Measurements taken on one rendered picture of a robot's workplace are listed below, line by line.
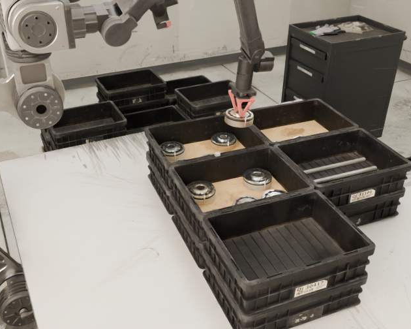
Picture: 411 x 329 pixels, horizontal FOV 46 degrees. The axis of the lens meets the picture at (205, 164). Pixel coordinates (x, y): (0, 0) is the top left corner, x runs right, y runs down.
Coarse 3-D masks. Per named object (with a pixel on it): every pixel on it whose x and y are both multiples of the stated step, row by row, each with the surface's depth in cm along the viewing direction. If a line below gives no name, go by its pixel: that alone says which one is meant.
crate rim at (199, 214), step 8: (240, 152) 174; (248, 152) 174; (200, 160) 169; (208, 160) 169; (176, 176) 160; (304, 176) 161; (176, 184) 160; (184, 184) 156; (184, 192) 153; (288, 192) 153; (296, 192) 153; (192, 200) 149; (256, 200) 149; (264, 200) 149; (192, 208) 148; (224, 208) 146; (232, 208) 146; (200, 216) 143
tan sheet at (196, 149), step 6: (186, 144) 198; (192, 144) 199; (198, 144) 199; (204, 144) 199; (210, 144) 199; (240, 144) 199; (186, 150) 194; (192, 150) 194; (198, 150) 195; (204, 150) 195; (210, 150) 195; (216, 150) 195; (186, 156) 191; (192, 156) 191; (198, 156) 191
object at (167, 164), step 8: (192, 120) 195; (200, 120) 196; (152, 128) 189; (152, 136) 183; (152, 144) 181; (264, 144) 179; (160, 152) 173; (224, 152) 174; (232, 152) 174; (160, 160) 173; (168, 160) 169; (184, 160) 169; (192, 160) 169; (168, 168) 167
